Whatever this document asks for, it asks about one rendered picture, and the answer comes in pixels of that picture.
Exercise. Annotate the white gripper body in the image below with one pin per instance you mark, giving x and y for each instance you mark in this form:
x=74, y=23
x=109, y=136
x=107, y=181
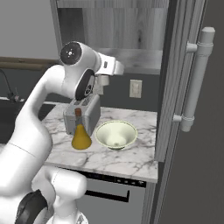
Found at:
x=119, y=68

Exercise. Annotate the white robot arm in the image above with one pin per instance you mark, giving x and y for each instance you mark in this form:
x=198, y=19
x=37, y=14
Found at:
x=29, y=140

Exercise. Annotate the grey wooden fridge side panel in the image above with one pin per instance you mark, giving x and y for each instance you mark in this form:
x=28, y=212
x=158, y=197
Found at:
x=170, y=87

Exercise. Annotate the pale green mixing bowl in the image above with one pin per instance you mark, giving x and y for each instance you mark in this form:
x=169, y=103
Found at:
x=116, y=134

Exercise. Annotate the yellow bottle with brown cap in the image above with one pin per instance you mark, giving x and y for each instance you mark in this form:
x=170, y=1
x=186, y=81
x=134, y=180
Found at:
x=81, y=139

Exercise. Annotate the grey fridge door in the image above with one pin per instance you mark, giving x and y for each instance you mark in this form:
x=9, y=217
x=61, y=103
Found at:
x=204, y=163

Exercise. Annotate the grey toaster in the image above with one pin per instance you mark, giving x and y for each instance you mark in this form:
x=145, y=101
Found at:
x=92, y=116

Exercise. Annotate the black tap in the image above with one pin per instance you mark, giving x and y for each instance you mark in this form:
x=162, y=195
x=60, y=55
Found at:
x=11, y=92

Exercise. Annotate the dark sink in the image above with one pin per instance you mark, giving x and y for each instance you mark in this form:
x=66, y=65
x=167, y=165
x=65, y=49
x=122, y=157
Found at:
x=7, y=116

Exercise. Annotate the grey dishwasher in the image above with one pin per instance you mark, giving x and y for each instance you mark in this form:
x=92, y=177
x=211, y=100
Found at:
x=116, y=210

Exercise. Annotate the white wall outlet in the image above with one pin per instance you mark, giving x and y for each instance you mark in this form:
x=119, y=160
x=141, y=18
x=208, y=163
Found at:
x=136, y=88

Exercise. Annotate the open wooden wall cabinet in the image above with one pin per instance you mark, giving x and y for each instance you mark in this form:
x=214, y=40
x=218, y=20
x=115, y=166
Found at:
x=125, y=29

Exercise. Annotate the brown wooden wall shelf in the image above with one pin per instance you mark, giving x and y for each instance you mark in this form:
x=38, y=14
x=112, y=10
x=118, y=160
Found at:
x=26, y=63

